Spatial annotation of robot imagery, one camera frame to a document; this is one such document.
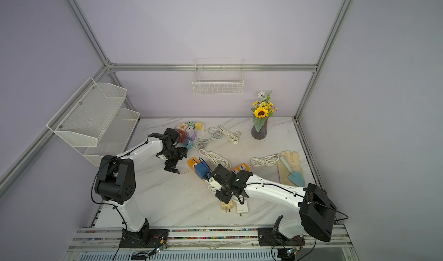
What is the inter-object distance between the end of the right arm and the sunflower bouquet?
1.09 feet

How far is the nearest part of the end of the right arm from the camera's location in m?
0.56

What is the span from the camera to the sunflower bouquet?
2.94ft
